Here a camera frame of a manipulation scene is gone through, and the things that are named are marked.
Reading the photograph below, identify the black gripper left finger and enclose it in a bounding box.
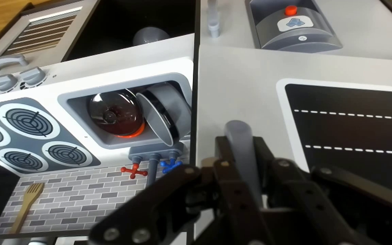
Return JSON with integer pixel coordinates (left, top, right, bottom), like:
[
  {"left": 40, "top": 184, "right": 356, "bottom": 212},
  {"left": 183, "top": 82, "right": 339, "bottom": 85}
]
[{"left": 87, "top": 135, "right": 271, "bottom": 245}]

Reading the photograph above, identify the translucent grey blackboard door handle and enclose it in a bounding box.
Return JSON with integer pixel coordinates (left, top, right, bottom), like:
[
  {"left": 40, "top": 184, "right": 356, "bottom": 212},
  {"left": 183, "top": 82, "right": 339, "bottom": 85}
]
[{"left": 224, "top": 119, "right": 266, "bottom": 216}]

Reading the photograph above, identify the grey stove knob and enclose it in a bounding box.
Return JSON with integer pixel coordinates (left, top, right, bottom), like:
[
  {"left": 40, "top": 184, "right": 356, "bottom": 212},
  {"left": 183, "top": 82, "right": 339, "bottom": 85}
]
[
  {"left": 0, "top": 74, "right": 21, "bottom": 96},
  {"left": 19, "top": 66, "right": 48, "bottom": 90}
]

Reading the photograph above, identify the white door with note blackboard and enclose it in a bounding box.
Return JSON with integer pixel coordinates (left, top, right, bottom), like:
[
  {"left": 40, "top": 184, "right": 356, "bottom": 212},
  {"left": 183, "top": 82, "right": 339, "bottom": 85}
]
[{"left": 195, "top": 43, "right": 392, "bottom": 245}]

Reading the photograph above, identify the red tap handle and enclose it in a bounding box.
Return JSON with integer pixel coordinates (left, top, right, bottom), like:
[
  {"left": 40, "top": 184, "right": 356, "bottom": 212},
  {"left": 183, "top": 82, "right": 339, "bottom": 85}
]
[{"left": 120, "top": 164, "right": 150, "bottom": 180}]

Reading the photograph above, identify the dark red round lid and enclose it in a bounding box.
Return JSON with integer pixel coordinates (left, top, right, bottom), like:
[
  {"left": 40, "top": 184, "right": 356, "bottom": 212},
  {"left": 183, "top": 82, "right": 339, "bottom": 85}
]
[{"left": 86, "top": 89, "right": 149, "bottom": 139}]

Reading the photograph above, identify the blue tap handle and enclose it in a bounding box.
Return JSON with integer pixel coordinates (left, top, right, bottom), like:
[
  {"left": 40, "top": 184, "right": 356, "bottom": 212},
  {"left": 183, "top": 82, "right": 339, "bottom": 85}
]
[{"left": 158, "top": 156, "right": 185, "bottom": 178}]

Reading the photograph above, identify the grey dispenser door handle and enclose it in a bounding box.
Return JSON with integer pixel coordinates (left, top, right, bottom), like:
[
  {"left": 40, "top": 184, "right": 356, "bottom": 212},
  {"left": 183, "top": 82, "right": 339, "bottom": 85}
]
[{"left": 206, "top": 0, "right": 224, "bottom": 40}]

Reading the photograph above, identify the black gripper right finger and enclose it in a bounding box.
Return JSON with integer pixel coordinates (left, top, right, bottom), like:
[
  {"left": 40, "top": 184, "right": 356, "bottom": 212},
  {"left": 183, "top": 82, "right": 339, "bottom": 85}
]
[{"left": 252, "top": 137, "right": 392, "bottom": 245}]

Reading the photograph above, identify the grey four burner hob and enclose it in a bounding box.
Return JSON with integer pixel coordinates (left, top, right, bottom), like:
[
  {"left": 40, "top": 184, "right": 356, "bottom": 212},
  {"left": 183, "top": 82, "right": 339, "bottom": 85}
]
[{"left": 0, "top": 97, "right": 102, "bottom": 175}]

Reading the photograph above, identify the grey toy faucet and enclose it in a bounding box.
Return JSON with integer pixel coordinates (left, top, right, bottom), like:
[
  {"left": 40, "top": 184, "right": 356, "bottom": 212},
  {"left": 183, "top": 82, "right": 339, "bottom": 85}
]
[{"left": 128, "top": 144, "right": 190, "bottom": 188}]

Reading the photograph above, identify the wooden toy spatula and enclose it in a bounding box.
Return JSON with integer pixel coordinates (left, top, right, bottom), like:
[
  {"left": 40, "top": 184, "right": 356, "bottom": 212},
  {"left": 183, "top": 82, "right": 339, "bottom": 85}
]
[{"left": 9, "top": 182, "right": 48, "bottom": 236}]

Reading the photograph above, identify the grey toy pot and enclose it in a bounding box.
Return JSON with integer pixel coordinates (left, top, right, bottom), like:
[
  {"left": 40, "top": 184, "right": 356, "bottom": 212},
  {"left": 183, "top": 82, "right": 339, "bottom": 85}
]
[{"left": 136, "top": 84, "right": 192, "bottom": 149}]

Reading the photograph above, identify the black and white toy kitchen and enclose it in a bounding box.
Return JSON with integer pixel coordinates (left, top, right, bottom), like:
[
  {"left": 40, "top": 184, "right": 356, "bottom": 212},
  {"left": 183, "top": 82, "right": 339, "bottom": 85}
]
[{"left": 0, "top": 0, "right": 392, "bottom": 245}]

